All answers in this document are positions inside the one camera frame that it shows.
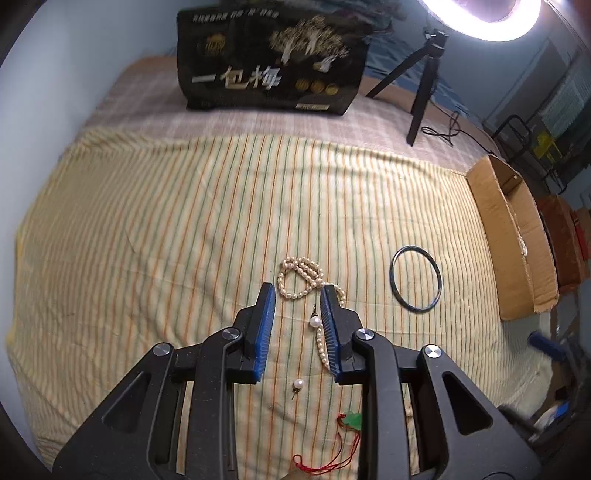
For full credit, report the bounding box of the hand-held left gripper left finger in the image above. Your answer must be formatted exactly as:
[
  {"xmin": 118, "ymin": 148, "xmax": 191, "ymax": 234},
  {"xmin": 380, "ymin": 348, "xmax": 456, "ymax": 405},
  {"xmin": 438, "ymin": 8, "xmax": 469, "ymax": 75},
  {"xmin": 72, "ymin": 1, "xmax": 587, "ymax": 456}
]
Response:
[{"xmin": 53, "ymin": 282, "xmax": 277, "ymax": 480}]

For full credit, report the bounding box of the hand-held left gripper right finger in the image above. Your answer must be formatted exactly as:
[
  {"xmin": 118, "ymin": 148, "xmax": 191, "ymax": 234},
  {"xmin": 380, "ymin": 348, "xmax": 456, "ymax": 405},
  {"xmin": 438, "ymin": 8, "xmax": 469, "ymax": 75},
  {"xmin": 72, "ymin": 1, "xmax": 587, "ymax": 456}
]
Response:
[{"xmin": 320, "ymin": 284, "xmax": 541, "ymax": 480}]

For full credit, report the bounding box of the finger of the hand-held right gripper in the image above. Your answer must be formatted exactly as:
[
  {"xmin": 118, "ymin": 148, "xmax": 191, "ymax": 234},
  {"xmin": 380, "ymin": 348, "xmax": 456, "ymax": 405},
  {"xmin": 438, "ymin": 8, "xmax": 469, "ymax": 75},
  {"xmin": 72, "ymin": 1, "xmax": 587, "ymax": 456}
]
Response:
[{"xmin": 529, "ymin": 331, "xmax": 561, "ymax": 365}]

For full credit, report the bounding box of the pearl necklace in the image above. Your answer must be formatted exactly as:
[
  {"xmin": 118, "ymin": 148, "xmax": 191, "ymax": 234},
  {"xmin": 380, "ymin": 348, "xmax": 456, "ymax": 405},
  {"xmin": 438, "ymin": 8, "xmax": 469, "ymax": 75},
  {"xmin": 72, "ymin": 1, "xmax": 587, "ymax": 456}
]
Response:
[{"xmin": 277, "ymin": 257, "xmax": 347, "ymax": 372}]

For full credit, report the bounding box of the dark thin bangle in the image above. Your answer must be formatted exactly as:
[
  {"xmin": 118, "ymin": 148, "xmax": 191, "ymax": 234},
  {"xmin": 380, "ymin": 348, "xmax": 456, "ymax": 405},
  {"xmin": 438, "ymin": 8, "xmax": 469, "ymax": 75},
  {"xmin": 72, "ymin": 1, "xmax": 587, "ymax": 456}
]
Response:
[{"xmin": 390, "ymin": 247, "xmax": 443, "ymax": 313}]

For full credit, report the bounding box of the jade pendant with red cord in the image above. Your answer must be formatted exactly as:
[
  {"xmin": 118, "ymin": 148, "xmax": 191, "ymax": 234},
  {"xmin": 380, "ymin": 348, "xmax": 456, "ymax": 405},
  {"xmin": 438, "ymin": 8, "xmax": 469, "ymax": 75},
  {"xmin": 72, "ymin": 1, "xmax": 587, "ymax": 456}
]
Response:
[{"xmin": 292, "ymin": 412, "xmax": 365, "ymax": 476}]

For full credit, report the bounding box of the cardboard box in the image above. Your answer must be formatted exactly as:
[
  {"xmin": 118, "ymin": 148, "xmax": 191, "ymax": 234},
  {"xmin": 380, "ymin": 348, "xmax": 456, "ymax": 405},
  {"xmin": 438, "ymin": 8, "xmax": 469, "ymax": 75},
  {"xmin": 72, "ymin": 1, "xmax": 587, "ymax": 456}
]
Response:
[{"xmin": 465, "ymin": 154, "xmax": 560, "ymax": 322}]

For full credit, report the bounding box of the orange cloth covered table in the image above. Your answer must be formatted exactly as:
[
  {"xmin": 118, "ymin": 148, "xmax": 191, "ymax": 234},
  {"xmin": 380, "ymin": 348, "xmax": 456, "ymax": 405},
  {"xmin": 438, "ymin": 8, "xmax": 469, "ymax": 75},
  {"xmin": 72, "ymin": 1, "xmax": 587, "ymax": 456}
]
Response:
[{"xmin": 536, "ymin": 196, "xmax": 591, "ymax": 289}]

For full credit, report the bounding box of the yellow striped cloth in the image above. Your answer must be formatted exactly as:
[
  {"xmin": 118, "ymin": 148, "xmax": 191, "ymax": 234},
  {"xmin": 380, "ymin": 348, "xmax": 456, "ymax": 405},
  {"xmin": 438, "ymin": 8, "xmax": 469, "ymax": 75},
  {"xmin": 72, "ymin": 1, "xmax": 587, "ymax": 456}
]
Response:
[{"xmin": 4, "ymin": 127, "xmax": 555, "ymax": 480}]

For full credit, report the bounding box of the yellow box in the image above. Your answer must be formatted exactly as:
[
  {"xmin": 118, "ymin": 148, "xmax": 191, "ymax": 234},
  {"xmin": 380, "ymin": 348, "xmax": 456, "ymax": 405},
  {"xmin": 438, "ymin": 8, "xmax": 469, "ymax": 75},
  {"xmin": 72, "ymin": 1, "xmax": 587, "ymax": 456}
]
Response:
[{"xmin": 533, "ymin": 131, "xmax": 561, "ymax": 160}]

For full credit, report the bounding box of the white striped towel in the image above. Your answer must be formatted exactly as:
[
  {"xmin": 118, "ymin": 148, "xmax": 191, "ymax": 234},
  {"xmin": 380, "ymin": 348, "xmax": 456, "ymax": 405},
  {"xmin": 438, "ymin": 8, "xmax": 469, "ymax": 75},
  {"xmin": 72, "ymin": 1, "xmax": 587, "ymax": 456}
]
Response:
[{"xmin": 538, "ymin": 69, "xmax": 585, "ymax": 139}]

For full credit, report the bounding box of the black tripod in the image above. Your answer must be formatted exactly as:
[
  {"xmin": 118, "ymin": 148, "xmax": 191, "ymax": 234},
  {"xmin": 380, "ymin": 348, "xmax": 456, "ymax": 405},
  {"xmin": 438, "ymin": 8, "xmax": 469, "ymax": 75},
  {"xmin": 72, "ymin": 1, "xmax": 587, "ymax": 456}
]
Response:
[{"xmin": 366, "ymin": 28, "xmax": 451, "ymax": 147}]

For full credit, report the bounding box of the beige checked cloth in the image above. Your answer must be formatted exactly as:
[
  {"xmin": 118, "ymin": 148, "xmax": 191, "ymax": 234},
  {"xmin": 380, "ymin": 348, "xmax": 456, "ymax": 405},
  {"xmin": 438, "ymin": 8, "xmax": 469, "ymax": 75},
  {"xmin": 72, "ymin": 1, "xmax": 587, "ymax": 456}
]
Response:
[{"xmin": 60, "ymin": 56, "xmax": 506, "ymax": 174}]

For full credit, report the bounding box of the black printed bag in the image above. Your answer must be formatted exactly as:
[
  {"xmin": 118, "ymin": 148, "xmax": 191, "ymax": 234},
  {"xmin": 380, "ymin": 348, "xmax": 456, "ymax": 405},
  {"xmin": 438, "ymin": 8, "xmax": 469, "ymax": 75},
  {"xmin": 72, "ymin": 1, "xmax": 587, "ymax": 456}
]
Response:
[{"xmin": 177, "ymin": 7, "xmax": 372, "ymax": 115}]

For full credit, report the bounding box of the blue patterned quilt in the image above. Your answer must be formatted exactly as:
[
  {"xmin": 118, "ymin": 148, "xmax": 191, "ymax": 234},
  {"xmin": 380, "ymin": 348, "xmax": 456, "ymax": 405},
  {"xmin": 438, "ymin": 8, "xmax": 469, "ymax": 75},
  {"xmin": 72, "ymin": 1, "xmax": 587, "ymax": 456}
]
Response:
[{"xmin": 365, "ymin": 28, "xmax": 485, "ymax": 121}]

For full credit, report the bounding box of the black cable with controller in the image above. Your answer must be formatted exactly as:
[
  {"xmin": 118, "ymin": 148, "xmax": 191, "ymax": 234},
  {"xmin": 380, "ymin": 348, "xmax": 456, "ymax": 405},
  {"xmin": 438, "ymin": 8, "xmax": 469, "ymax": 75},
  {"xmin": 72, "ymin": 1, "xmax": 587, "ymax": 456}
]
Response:
[{"xmin": 422, "ymin": 110, "xmax": 502, "ymax": 155}]

